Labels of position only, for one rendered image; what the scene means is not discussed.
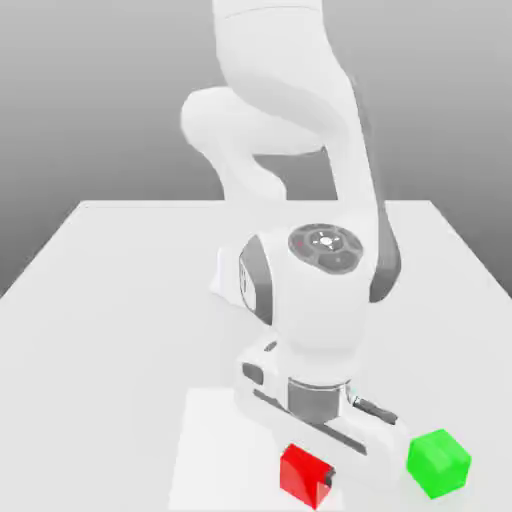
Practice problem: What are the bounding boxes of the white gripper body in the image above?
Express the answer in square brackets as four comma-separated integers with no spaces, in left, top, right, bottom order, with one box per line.
[233,385,410,479]

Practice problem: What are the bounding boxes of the small red cube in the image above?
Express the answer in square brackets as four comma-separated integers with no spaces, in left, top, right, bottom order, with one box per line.
[278,442,336,512]

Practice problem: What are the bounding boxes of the small green cube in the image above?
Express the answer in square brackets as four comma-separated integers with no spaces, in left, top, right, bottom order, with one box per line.
[405,428,473,500]

